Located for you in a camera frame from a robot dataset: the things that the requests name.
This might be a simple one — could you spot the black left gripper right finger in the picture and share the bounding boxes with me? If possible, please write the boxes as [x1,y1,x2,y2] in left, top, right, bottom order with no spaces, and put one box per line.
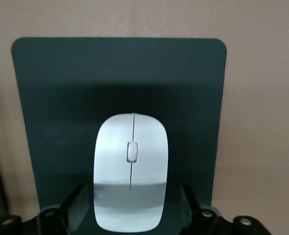
[181,184,273,235]

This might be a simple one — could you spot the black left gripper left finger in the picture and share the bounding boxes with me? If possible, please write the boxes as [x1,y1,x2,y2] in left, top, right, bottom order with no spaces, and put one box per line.
[0,183,88,235]

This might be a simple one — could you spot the white computer mouse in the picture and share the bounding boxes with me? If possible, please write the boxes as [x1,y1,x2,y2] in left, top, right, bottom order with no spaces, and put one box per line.
[93,113,170,232]

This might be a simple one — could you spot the dark rectangular mouse pad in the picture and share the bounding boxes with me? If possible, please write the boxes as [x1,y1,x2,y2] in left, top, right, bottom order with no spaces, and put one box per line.
[11,37,228,235]

